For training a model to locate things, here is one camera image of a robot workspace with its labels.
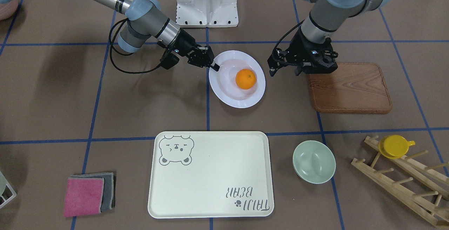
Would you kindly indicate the pink cloth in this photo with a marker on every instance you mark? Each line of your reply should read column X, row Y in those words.
column 83, row 196

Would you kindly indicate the wooden tray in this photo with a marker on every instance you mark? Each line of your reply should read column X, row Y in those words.
column 352, row 88

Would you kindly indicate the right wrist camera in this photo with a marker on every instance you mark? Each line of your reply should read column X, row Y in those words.
column 168, row 60

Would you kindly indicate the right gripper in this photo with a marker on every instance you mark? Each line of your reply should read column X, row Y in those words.
column 183, row 43

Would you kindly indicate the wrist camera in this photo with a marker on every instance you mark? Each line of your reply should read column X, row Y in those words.
column 279, row 59
column 168, row 60

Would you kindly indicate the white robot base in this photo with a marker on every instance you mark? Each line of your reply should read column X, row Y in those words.
column 207, row 13

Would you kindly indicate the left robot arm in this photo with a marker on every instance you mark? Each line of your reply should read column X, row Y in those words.
column 326, row 16

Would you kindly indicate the wooden peg rack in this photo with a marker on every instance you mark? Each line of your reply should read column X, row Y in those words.
column 421, row 188

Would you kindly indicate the cream bear tray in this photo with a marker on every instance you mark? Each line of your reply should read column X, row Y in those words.
column 202, row 174

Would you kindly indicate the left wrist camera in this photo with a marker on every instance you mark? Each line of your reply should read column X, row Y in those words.
column 279, row 59

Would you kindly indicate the green bowl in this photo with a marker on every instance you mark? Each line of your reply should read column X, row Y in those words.
column 314, row 162

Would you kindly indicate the white wire cup rack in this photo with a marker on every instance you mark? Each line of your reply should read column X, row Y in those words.
column 7, row 192

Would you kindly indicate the orange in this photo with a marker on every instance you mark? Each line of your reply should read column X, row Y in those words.
column 245, row 79

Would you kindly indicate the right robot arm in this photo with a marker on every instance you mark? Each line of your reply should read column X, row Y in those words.
column 144, row 19

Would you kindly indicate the white plate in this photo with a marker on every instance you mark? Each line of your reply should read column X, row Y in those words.
column 223, row 82

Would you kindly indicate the grey cloth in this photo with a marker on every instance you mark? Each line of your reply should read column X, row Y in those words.
column 108, row 191

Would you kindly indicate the yellow mug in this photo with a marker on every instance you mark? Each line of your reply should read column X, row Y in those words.
column 394, row 146

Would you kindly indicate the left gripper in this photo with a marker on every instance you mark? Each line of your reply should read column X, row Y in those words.
column 296, row 47

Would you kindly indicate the pink bowl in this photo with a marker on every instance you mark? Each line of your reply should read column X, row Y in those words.
column 7, row 8

